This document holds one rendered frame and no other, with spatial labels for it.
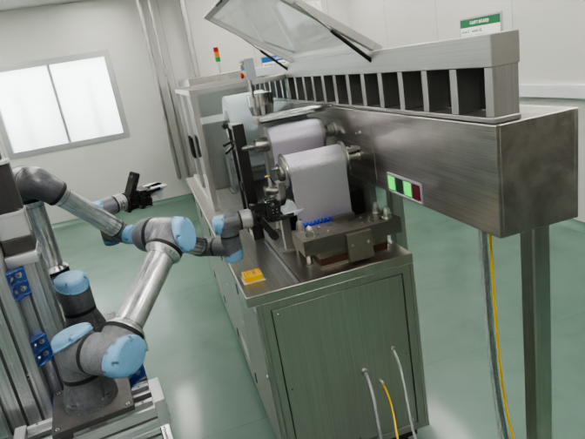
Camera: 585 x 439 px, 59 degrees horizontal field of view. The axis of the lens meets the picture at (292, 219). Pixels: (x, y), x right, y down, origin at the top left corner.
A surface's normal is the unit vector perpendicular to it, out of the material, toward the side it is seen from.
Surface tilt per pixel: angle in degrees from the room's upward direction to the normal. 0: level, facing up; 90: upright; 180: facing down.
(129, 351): 94
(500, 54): 90
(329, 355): 90
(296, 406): 90
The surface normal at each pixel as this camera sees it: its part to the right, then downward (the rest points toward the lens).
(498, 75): 0.28, 0.25
